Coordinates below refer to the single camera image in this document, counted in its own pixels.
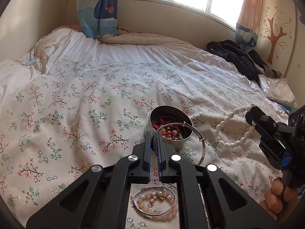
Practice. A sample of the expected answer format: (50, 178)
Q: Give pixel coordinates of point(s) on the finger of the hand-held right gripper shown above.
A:
(264, 119)
(274, 148)

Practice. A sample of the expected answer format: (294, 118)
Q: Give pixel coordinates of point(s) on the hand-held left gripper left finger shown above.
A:
(148, 164)

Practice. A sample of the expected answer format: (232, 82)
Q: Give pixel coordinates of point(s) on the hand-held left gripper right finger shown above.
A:
(161, 164)

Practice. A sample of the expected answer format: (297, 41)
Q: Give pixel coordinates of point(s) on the round silver tin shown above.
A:
(177, 145)

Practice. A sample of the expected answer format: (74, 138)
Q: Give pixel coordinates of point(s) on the thick silver bangle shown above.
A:
(202, 139)

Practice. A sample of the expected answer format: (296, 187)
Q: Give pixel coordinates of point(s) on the person's right hand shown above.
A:
(274, 195)

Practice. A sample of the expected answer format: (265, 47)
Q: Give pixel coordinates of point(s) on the clear plastic bag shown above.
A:
(276, 88)

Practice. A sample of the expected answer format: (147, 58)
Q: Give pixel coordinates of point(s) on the floral printed cloth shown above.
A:
(95, 124)

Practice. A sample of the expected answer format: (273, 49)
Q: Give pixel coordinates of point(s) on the black jacket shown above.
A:
(236, 54)

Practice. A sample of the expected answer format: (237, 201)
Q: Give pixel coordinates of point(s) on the pink and blue curtain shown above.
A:
(247, 16)

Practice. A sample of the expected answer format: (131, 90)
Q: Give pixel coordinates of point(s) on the beige striped blanket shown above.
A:
(147, 38)

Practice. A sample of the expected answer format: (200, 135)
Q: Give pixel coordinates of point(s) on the pink pillow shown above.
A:
(76, 26)

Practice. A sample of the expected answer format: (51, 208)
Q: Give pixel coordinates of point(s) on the blue face mask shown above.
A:
(29, 62)

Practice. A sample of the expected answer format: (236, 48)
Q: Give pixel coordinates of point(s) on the whale print curtain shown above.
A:
(100, 7)

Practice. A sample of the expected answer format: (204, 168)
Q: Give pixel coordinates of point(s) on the tree wall sticker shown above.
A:
(273, 35)

